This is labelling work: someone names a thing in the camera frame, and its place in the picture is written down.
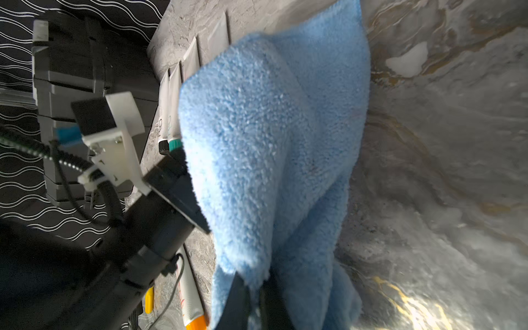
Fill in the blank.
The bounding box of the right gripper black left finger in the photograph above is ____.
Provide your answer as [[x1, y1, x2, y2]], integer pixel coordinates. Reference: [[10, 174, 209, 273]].
[[215, 272, 252, 330]]

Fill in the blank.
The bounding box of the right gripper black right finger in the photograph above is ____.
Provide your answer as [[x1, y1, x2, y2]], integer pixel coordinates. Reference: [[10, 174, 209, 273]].
[[259, 272, 294, 330]]

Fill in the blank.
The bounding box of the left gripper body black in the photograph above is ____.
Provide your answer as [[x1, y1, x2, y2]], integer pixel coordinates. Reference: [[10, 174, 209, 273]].
[[92, 154, 210, 281]]

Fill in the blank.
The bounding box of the white tube green cap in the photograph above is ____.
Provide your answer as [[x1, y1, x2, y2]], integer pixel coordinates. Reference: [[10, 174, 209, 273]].
[[167, 63, 182, 152]]

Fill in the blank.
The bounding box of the blue microfiber cloth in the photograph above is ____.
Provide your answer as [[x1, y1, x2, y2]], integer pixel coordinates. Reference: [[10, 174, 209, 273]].
[[179, 1, 371, 329]]

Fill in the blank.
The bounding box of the white tube black cap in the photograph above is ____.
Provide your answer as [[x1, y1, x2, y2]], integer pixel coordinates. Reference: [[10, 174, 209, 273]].
[[158, 70, 170, 155]]

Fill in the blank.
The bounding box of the white tube pink cap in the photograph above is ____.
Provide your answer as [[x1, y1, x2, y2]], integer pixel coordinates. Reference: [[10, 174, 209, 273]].
[[181, 37, 201, 82]]

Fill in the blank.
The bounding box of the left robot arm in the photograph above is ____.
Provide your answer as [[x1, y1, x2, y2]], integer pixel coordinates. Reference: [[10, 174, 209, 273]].
[[1, 149, 208, 329]]

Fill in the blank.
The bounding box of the white tube orange cap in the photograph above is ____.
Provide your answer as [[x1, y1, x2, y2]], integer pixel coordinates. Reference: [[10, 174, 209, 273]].
[[177, 246, 207, 330]]

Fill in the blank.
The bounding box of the yellow marker pen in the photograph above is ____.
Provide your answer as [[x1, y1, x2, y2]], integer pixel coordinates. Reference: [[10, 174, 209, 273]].
[[144, 287, 154, 314]]

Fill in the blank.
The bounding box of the black toolbox yellow latch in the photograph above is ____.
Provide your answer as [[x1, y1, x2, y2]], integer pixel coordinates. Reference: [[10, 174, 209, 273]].
[[32, 13, 160, 205]]

